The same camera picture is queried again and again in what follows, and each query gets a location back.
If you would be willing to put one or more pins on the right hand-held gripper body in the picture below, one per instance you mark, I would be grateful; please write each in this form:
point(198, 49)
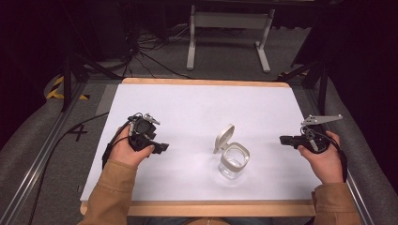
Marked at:
point(314, 137)

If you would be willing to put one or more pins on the black tripod stand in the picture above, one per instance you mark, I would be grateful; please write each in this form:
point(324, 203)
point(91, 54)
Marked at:
point(73, 67)
point(316, 76)

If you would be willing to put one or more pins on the aluminium rail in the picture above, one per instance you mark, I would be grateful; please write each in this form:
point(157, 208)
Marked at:
point(359, 200)
point(34, 162)

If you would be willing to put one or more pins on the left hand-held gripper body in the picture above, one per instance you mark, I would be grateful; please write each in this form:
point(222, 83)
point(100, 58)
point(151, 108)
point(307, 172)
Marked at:
point(142, 128)

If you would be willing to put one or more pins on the yellow black floor tape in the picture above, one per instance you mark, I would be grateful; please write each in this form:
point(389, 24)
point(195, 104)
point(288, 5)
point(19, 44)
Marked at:
point(58, 90)

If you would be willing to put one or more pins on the white metal table frame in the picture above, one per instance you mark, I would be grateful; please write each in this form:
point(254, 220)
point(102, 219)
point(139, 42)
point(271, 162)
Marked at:
point(230, 20)

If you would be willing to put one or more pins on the clear glass jar hinged lid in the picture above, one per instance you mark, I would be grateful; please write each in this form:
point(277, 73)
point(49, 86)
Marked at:
point(233, 157)

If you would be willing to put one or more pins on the person's right hand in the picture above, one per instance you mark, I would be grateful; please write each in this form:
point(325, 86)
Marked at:
point(325, 162)

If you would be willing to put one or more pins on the white table mat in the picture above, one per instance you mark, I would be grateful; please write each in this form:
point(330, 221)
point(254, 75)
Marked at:
point(200, 118)

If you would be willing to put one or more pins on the person's left hand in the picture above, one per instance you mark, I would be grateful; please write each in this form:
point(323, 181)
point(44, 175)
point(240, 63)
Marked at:
point(126, 150)

